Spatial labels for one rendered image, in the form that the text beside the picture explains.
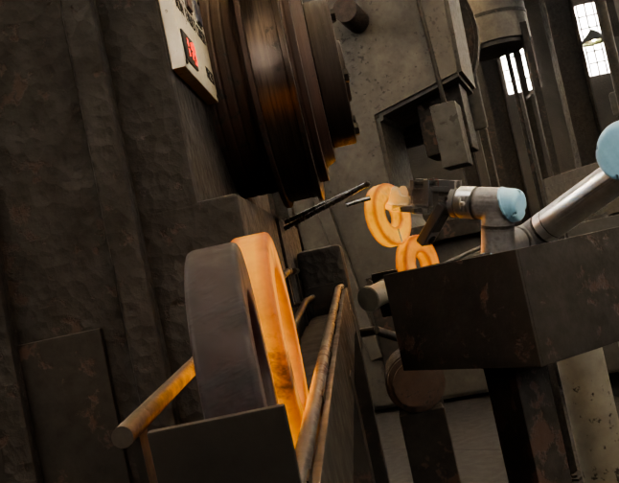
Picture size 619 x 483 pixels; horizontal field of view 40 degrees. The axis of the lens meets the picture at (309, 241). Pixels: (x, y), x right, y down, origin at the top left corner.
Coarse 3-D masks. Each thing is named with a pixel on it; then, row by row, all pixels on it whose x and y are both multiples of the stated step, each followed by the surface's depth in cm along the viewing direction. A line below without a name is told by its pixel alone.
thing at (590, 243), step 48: (576, 240) 103; (432, 288) 111; (480, 288) 103; (528, 288) 98; (576, 288) 102; (432, 336) 113; (480, 336) 105; (528, 336) 98; (576, 336) 100; (528, 384) 112; (528, 432) 111; (528, 480) 112
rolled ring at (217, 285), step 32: (192, 256) 52; (224, 256) 51; (192, 288) 48; (224, 288) 48; (192, 320) 47; (224, 320) 47; (256, 320) 59; (192, 352) 46; (224, 352) 46; (256, 352) 49; (224, 384) 45; (256, 384) 45
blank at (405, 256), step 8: (408, 240) 212; (416, 240) 214; (400, 248) 211; (408, 248) 210; (416, 248) 213; (424, 248) 216; (432, 248) 219; (400, 256) 210; (408, 256) 210; (416, 256) 212; (424, 256) 217; (432, 256) 218; (400, 264) 209; (408, 264) 209; (424, 264) 218
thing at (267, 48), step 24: (240, 0) 146; (264, 0) 145; (264, 24) 143; (264, 48) 142; (264, 72) 142; (288, 72) 141; (264, 96) 143; (288, 96) 143; (264, 120) 144; (288, 120) 144; (288, 144) 147; (288, 168) 150; (312, 168) 150; (288, 192) 157; (312, 192) 159
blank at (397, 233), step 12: (372, 192) 207; (384, 192) 209; (372, 204) 204; (384, 204) 207; (372, 216) 204; (384, 216) 206; (396, 216) 213; (408, 216) 214; (372, 228) 205; (384, 228) 205; (396, 228) 209; (408, 228) 213; (384, 240) 206; (396, 240) 208
